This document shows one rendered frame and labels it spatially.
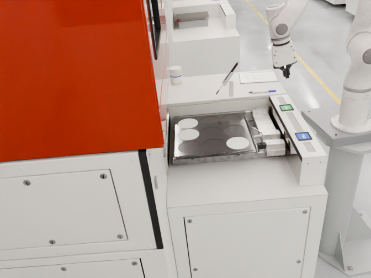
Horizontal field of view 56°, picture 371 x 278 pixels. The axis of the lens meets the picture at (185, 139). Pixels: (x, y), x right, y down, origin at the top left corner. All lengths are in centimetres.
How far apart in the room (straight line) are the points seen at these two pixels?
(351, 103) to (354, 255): 100
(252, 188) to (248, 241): 24
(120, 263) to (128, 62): 73
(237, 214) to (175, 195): 26
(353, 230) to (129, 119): 171
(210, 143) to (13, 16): 97
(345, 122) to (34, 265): 143
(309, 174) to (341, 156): 43
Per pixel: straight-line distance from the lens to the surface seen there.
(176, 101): 181
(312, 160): 140
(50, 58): 90
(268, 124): 173
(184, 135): 162
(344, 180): 192
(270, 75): 205
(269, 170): 153
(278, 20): 149
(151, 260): 128
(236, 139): 157
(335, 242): 223
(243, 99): 182
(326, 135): 173
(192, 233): 147
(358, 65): 160
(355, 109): 173
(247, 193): 140
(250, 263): 165
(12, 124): 102
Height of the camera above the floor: 175
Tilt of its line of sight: 32 degrees down
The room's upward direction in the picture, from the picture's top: 6 degrees counter-clockwise
